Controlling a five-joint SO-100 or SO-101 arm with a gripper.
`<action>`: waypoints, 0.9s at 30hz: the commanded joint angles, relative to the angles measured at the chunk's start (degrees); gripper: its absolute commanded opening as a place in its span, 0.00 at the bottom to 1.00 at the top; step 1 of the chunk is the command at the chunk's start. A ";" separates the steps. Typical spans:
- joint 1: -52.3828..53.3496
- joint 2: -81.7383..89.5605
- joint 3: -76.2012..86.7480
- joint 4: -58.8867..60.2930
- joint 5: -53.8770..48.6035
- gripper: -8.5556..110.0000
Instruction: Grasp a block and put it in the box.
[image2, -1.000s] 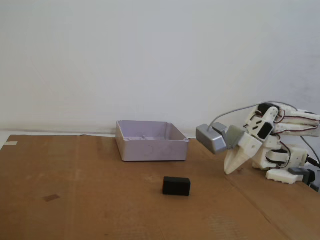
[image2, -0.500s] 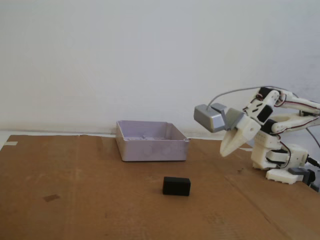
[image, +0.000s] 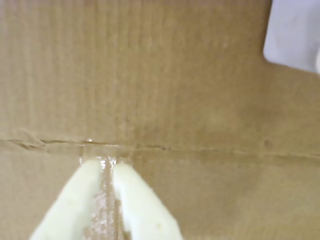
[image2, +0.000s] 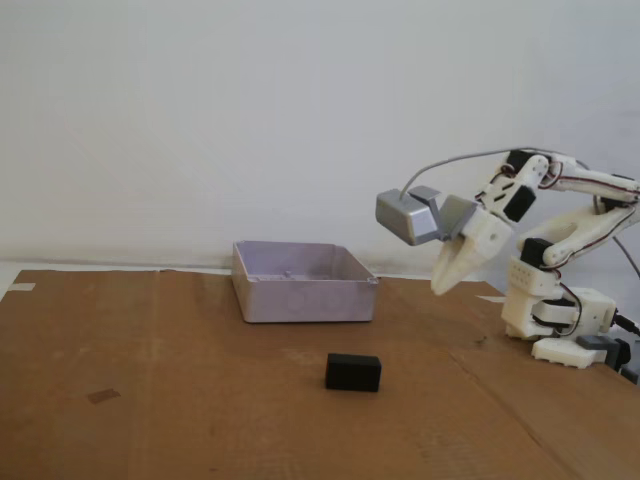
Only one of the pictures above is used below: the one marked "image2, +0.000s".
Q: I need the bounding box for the grey table clamp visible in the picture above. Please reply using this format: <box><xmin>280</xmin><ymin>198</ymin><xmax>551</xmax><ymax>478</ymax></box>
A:
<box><xmin>575</xmin><ymin>333</ymin><xmax>640</xmax><ymax>386</ymax></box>

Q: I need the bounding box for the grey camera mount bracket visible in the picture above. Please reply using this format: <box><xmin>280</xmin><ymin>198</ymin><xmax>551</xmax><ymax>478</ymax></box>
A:
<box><xmin>407</xmin><ymin>185</ymin><xmax>476</xmax><ymax>244</ymax></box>

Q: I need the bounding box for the black rectangular block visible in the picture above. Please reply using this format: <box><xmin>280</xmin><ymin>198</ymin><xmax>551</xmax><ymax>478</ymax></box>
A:
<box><xmin>324</xmin><ymin>352</ymin><xmax>384</xmax><ymax>394</ymax></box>

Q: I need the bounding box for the black power cable plug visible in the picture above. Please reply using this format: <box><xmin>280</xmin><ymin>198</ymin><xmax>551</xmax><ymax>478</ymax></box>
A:
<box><xmin>612</xmin><ymin>312</ymin><xmax>640</xmax><ymax>337</ymax></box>

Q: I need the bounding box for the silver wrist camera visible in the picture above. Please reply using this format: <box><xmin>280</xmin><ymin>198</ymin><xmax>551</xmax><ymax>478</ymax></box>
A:
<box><xmin>374</xmin><ymin>188</ymin><xmax>437</xmax><ymax>247</ymax></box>

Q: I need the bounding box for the grey camera cable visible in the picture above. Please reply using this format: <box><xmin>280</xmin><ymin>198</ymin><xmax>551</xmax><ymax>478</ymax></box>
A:
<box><xmin>398</xmin><ymin>146</ymin><xmax>640</xmax><ymax>281</ymax></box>

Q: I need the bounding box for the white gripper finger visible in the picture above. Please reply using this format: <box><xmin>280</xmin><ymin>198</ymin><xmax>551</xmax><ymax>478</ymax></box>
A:
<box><xmin>431</xmin><ymin>234</ymin><xmax>465</xmax><ymax>296</ymax></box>
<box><xmin>438</xmin><ymin>233</ymin><xmax>490</xmax><ymax>295</ymax></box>

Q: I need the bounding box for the brown cardboard sheet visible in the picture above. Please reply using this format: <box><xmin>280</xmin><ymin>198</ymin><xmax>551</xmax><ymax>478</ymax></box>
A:
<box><xmin>0</xmin><ymin>268</ymin><xmax>640</xmax><ymax>480</ymax></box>

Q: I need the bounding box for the pale grey plastic box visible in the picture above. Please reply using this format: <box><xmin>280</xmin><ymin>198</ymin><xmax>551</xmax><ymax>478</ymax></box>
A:
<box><xmin>232</xmin><ymin>240</ymin><xmax>379</xmax><ymax>325</ymax></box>

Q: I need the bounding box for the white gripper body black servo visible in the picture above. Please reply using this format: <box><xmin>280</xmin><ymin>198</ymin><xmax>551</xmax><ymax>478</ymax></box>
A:
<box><xmin>459</xmin><ymin>185</ymin><xmax>538</xmax><ymax>259</ymax></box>

